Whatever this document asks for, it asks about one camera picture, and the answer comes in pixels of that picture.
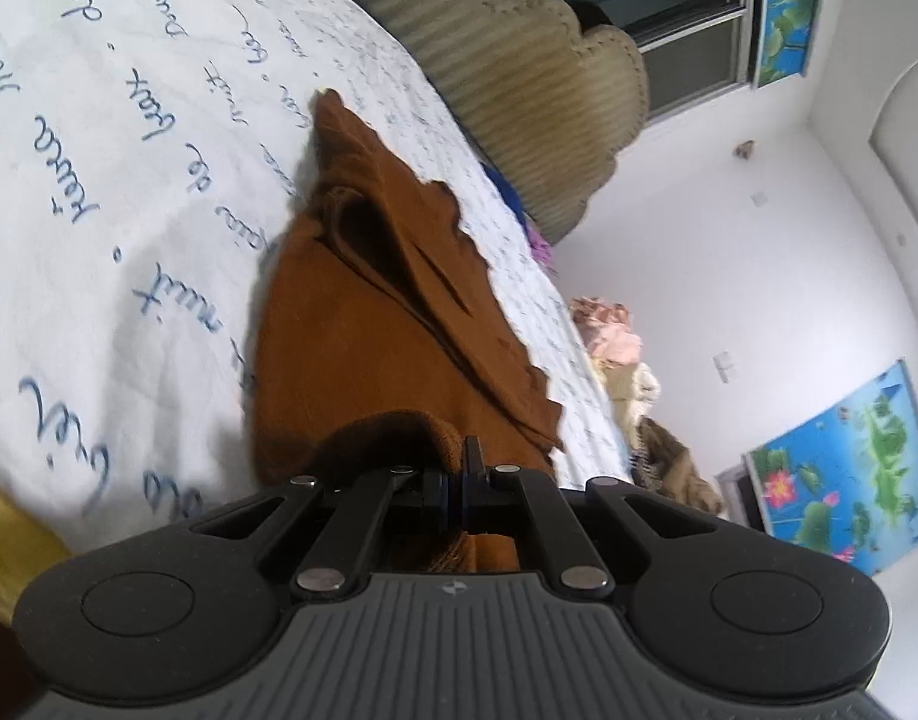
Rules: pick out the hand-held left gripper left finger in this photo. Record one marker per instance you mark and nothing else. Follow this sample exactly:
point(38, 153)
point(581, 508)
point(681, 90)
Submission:
point(436, 502)

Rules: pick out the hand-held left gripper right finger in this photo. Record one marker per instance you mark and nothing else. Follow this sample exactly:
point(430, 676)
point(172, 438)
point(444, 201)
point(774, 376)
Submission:
point(474, 499)

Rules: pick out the brown knit sweater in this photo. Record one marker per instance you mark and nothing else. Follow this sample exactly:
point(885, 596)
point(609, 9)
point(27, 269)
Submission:
point(339, 360)

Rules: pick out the cream jacket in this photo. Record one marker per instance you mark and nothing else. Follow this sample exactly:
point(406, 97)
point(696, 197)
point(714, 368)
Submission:
point(631, 382)

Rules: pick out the brown jacket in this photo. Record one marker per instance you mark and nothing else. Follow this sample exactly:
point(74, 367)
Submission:
point(676, 465)

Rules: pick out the pink cloth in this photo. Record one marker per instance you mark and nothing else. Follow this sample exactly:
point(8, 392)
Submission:
point(609, 330)

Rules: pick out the purple cloth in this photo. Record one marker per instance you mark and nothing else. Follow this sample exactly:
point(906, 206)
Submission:
point(541, 251)

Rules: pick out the navy blue cloth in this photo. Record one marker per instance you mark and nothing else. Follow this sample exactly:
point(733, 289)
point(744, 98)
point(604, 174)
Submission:
point(508, 195)

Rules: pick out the olive padded headboard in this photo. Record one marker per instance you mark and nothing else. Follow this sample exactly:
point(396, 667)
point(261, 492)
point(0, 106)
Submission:
point(519, 90)

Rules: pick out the mustard yellow cloth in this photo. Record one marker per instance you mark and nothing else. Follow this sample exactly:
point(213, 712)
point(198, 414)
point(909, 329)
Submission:
point(16, 547)

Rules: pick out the white printed blanket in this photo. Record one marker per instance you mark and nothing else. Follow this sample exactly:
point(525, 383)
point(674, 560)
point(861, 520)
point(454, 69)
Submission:
point(91, 202)

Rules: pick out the dark window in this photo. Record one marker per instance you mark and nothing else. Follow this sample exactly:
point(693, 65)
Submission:
point(691, 60)

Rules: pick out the large lotus wall poster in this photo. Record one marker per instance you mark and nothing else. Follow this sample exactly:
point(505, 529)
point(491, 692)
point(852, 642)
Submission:
point(841, 465)

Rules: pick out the small lotus wall poster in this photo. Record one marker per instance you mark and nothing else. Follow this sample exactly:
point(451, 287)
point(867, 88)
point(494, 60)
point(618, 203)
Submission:
point(789, 7)

